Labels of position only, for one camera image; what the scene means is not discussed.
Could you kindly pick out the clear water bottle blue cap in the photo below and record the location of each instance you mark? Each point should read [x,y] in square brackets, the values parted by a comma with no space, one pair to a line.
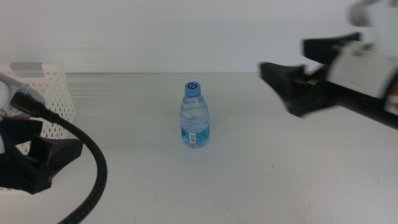
[194,118]

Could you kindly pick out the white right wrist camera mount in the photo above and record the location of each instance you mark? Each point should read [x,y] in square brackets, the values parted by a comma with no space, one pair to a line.
[363,68]

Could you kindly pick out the white perforated plastic basket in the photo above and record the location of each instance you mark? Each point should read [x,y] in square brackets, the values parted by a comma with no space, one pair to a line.
[53,84]

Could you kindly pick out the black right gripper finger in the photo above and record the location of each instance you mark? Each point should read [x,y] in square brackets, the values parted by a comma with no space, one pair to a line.
[283,84]
[329,46]

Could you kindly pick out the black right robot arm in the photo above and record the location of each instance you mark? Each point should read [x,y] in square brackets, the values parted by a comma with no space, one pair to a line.
[376,112]

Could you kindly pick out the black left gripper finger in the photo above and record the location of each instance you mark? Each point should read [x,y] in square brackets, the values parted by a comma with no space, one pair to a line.
[59,152]
[18,130]

